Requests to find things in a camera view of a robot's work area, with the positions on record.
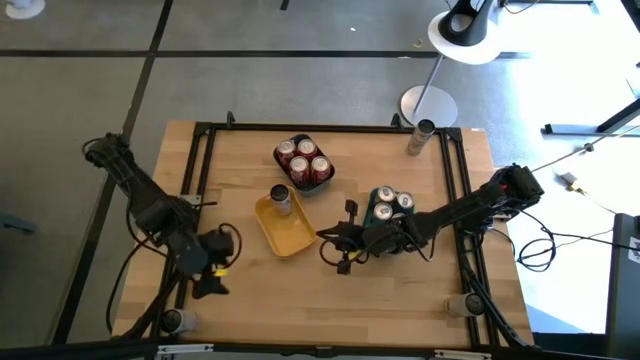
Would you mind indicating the black desk foot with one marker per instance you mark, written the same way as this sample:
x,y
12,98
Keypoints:
x,y
565,129

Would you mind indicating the silver metal bracket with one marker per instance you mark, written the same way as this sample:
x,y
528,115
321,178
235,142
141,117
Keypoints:
x,y
185,348
462,355

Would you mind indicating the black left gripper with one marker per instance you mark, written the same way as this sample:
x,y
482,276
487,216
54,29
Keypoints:
x,y
219,250

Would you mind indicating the dark blue plastic tray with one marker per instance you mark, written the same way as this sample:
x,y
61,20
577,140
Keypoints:
x,y
314,188

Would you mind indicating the white round lamp stand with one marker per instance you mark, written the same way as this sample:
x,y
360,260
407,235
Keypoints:
x,y
470,56

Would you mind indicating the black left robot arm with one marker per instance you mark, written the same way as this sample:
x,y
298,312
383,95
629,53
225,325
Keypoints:
x,y
145,200

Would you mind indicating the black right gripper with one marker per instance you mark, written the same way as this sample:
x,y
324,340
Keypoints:
x,y
385,240

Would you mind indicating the black aluminium table frame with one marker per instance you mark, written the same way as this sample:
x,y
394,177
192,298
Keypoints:
x,y
325,128

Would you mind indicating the yellow plastic tray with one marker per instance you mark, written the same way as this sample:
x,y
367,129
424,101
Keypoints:
x,y
290,235

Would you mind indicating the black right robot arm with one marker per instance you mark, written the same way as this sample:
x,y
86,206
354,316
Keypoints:
x,y
465,207

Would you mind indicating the black cabinet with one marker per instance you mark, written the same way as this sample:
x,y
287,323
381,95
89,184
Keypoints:
x,y
622,290

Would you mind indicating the green plastic tray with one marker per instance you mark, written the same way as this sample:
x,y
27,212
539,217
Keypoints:
x,y
370,215

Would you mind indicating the red soda can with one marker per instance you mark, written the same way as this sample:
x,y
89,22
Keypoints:
x,y
286,147
320,164
306,147
299,165

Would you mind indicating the small yellow rubber band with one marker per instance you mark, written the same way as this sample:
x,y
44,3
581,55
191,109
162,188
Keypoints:
x,y
418,44

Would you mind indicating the grey power adapter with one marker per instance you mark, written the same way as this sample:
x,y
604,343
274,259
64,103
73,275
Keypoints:
x,y
567,177

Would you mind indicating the white round stand base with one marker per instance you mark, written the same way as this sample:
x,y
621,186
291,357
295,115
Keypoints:
x,y
24,9

